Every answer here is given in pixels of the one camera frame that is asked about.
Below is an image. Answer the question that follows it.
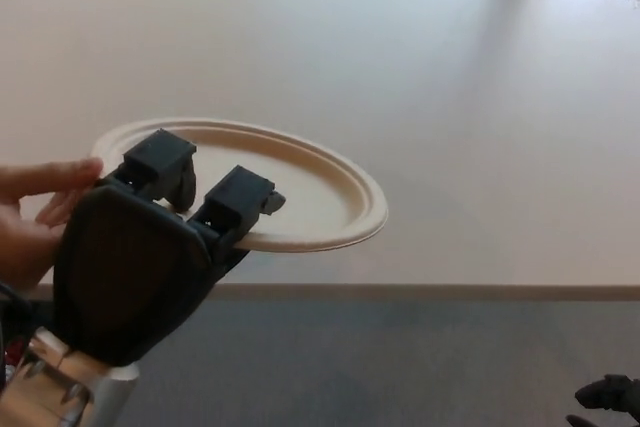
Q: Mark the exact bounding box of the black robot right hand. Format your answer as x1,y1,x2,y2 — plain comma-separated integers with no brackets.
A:
564,374,640,427

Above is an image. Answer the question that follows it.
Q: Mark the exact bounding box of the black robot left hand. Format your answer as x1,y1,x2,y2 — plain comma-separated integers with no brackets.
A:
51,129,288,368

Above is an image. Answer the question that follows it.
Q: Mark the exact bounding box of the person's bare hand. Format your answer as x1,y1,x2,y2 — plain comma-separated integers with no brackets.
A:
0,156,105,293

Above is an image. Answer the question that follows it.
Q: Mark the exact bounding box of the beige paper plate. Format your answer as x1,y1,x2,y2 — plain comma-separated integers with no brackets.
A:
91,117,390,254

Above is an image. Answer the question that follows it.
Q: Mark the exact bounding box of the black bag with red print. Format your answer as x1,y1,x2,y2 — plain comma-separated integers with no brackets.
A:
0,296,56,388

